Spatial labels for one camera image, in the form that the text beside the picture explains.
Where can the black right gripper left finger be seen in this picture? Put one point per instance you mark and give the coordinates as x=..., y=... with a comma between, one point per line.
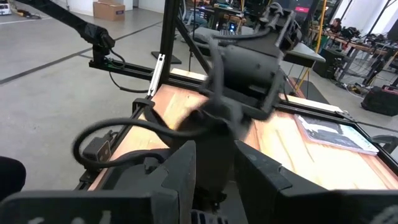
x=93, y=207

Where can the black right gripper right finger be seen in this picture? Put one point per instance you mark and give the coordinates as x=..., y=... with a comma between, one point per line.
x=295, y=205

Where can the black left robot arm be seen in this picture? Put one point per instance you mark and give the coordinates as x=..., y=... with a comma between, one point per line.
x=248, y=65

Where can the black and white magazine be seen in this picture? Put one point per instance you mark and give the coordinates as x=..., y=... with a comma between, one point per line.
x=332, y=133

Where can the black chair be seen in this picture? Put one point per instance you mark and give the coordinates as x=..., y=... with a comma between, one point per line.
x=11, y=177

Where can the dark floor mat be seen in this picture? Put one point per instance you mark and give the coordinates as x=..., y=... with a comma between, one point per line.
x=309, y=90

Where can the grey desk top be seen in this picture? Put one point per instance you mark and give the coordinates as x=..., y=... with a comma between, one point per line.
x=306, y=56

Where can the black bag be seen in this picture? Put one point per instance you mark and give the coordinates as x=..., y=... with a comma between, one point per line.
x=381, y=101

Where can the yellow pole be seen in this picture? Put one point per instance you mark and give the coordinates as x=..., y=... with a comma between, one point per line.
x=317, y=37

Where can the brown cardboard box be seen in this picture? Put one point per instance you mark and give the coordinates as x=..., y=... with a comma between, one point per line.
x=109, y=10

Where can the person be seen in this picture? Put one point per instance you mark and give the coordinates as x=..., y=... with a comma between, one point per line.
x=336, y=25

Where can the cluttered workbench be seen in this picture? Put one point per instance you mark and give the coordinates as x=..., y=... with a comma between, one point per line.
x=357, y=46

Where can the black boom pole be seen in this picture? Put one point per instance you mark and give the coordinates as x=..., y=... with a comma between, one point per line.
x=77, y=25

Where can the small table-level camera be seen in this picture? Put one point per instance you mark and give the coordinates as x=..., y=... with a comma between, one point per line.
x=98, y=150

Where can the silver frame bracket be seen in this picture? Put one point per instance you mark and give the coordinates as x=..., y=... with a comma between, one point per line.
x=156, y=74

